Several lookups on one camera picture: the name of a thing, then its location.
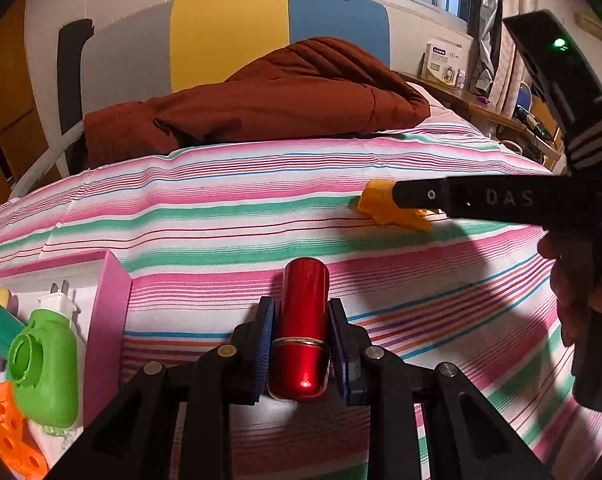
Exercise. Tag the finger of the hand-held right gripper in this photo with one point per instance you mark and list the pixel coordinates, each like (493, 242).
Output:
(481, 197)

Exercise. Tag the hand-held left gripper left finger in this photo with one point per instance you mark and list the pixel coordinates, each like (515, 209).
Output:
(265, 345)

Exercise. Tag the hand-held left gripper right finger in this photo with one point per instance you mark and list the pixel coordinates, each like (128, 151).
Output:
(340, 350)

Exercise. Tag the red lipstick tube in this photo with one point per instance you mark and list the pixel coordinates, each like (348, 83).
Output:
(301, 310)

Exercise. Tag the yellow toy car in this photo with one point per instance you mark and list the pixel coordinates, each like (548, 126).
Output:
(381, 205)

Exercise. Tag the pink cardboard tray box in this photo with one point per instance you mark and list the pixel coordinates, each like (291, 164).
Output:
(108, 310)

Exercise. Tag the green plug-in device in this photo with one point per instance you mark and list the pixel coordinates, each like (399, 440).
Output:
(46, 360)

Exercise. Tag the orange plastic piece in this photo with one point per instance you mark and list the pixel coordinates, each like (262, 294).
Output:
(11, 430)

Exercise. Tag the person's right hand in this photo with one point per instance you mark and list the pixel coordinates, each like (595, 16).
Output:
(568, 285)

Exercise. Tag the blue plastic object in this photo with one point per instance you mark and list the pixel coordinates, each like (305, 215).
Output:
(523, 99)

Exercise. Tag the pink pillow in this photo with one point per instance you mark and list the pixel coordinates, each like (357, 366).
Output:
(446, 115)

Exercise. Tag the wooden desk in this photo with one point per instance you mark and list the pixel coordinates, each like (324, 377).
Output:
(481, 105)

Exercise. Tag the beige side curtain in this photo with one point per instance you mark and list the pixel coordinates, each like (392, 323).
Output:
(513, 35)

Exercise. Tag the small clear bottle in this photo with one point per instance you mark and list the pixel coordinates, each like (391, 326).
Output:
(461, 80)

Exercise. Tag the silver lining curtain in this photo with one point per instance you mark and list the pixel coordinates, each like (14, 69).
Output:
(486, 25)

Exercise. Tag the white printed carton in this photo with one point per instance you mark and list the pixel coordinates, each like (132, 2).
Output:
(441, 62)

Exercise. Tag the brown quilted duvet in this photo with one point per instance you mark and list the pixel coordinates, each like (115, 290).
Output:
(281, 95)

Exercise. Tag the grey yellow blue headboard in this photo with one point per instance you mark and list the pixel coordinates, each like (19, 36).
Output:
(221, 35)

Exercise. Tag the black rolled mat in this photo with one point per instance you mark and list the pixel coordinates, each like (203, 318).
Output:
(71, 85)

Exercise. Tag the wooden wardrobe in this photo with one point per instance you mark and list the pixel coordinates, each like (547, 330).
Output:
(6, 110)

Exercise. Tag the white metal frame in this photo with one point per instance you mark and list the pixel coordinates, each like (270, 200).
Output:
(46, 160)

